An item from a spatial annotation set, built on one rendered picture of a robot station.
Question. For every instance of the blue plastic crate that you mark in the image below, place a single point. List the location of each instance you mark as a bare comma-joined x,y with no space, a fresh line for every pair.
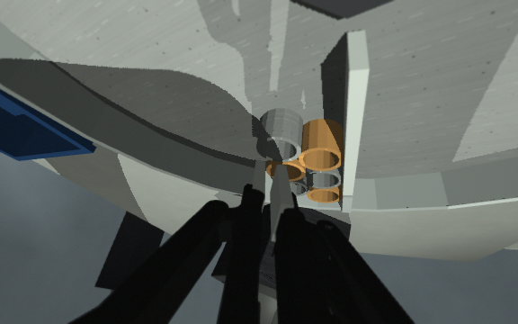
27,134

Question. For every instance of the bronze bushing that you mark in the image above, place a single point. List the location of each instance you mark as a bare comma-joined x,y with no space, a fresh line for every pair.
330,195
296,171
322,146

